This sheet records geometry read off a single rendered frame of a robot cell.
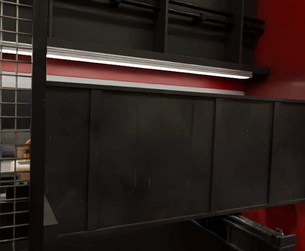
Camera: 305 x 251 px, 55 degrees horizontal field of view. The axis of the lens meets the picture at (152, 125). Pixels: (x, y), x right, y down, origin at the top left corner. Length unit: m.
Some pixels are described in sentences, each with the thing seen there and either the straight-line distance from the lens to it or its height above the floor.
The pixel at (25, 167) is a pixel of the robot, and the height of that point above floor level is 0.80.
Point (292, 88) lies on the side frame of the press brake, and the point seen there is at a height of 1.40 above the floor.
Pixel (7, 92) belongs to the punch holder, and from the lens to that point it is 1.31.
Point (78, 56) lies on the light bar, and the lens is 1.14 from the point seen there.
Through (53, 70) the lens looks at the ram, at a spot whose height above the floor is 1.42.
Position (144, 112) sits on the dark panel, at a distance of 0.92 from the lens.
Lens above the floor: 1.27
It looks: 3 degrees down
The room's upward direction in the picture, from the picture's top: 2 degrees clockwise
